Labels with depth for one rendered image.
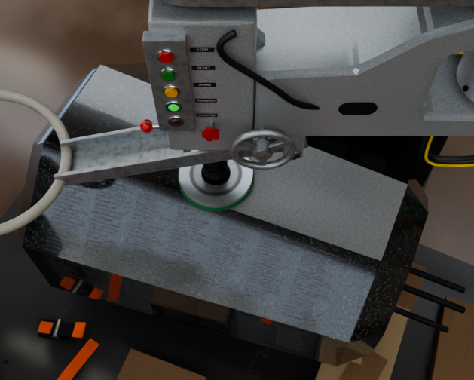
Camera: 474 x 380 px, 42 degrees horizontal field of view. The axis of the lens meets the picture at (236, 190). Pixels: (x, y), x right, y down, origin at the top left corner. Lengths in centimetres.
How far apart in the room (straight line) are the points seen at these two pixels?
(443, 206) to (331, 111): 153
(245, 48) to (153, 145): 59
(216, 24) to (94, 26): 232
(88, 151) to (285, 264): 64
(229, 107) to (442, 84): 50
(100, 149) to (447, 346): 148
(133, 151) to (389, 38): 78
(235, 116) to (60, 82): 195
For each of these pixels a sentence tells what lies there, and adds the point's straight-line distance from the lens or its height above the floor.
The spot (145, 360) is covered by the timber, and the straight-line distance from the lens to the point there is 233.
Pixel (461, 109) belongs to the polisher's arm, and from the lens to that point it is 147.
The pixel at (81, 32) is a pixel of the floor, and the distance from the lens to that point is 343.
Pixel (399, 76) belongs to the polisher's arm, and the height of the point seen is 141.
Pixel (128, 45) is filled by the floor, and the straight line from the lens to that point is 331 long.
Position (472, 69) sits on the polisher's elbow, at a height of 135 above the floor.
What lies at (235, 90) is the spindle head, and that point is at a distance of 128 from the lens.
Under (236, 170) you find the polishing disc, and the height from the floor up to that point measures 87.
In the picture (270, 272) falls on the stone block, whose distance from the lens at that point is 176.
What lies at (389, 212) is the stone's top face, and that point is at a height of 85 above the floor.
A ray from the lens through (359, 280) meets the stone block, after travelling 173.
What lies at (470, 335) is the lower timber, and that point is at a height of 8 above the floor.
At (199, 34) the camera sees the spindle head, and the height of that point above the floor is 153.
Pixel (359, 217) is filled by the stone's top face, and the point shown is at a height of 85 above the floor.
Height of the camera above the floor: 236
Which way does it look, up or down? 60 degrees down
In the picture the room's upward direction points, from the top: 1 degrees counter-clockwise
